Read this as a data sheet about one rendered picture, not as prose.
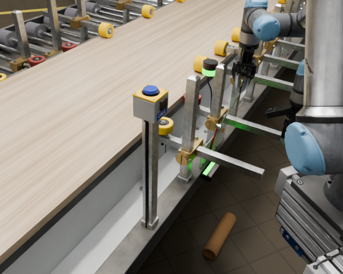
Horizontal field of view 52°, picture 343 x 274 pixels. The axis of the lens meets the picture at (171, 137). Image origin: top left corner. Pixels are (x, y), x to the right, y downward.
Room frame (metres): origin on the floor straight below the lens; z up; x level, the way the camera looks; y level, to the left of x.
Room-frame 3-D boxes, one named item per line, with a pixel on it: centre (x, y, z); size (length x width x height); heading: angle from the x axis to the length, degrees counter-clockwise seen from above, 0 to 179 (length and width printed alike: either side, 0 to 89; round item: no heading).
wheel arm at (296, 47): (1.93, -0.58, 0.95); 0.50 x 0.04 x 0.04; 62
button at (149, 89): (0.80, 0.06, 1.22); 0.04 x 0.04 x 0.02
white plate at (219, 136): (1.21, -0.19, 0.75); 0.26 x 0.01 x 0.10; 152
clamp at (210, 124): (1.27, -0.19, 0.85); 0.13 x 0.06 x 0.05; 152
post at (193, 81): (1.03, -0.06, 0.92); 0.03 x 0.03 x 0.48; 62
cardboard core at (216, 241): (1.29, -0.31, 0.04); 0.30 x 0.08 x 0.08; 152
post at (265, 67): (1.91, -0.53, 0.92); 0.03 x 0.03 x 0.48; 62
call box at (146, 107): (0.80, 0.06, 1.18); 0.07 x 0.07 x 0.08; 62
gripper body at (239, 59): (1.21, -0.26, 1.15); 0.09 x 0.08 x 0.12; 172
